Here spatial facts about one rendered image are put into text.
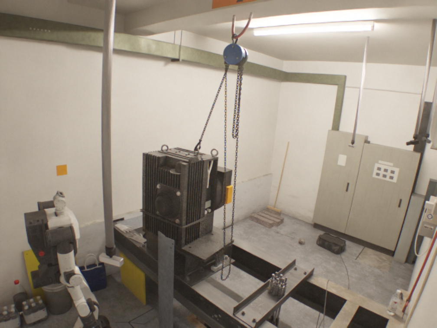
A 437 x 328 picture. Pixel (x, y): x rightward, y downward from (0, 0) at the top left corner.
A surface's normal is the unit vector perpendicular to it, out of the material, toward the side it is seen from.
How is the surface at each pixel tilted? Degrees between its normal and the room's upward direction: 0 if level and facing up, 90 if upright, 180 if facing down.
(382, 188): 90
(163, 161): 90
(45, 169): 90
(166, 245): 90
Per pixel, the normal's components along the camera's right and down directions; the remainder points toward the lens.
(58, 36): 0.74, 0.22
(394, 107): -0.67, 0.13
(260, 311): 0.08, -0.97
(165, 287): -0.48, 0.18
